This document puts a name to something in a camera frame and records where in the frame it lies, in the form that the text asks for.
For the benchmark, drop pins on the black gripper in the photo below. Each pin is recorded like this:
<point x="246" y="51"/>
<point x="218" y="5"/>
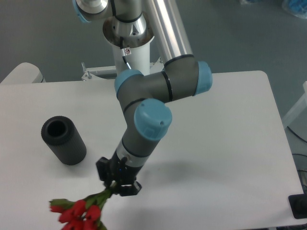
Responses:
<point x="117" y="170"/>

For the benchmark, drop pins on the red tulip bouquet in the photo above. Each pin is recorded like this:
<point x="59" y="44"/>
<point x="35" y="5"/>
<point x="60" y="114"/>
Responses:
<point x="83" y="214"/>

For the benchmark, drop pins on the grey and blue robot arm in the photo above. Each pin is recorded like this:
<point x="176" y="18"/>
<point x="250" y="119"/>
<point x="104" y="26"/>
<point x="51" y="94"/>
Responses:
<point x="143" y="98"/>

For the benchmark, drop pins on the black ribbed cylindrical vase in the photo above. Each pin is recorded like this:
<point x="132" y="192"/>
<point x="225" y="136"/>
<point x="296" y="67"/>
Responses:
<point x="63" y="138"/>

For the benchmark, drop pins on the white rounded side table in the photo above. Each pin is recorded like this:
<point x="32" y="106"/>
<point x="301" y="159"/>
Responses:
<point x="24" y="73"/>

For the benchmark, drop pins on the black device at table edge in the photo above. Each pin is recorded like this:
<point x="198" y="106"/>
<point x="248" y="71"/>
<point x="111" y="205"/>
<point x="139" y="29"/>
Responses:
<point x="298" y="204"/>

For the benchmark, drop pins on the white furniture at right edge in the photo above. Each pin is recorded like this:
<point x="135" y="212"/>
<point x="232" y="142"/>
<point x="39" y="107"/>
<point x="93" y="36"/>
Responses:
<point x="296" y="109"/>

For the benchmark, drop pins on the blue plastic bag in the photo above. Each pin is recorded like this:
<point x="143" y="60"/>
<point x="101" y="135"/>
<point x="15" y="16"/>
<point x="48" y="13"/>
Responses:
<point x="296" y="8"/>

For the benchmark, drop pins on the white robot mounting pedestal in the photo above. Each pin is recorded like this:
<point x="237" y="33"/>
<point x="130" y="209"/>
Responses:
<point x="134" y="60"/>

